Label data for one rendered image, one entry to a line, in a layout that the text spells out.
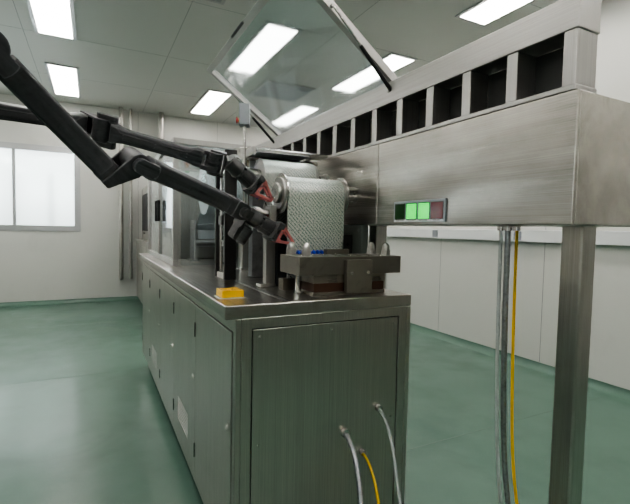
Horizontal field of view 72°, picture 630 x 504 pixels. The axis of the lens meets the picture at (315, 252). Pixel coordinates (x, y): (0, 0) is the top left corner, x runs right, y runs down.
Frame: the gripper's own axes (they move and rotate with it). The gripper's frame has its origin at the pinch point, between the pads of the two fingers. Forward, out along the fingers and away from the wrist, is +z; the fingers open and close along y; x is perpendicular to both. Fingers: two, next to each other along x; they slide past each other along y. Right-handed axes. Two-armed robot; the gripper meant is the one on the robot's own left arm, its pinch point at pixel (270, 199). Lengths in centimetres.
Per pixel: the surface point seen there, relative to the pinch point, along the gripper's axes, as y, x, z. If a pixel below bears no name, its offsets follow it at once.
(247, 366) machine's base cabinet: 32, -51, 17
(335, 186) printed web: 5.7, 19.7, 15.5
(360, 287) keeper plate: 28.2, -9.9, 35.6
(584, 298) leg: 84, 12, 59
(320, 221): 6.5, 5.0, 18.7
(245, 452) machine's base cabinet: 31, -71, 32
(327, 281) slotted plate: 25.1, -15.2, 25.7
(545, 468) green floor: 23, -13, 181
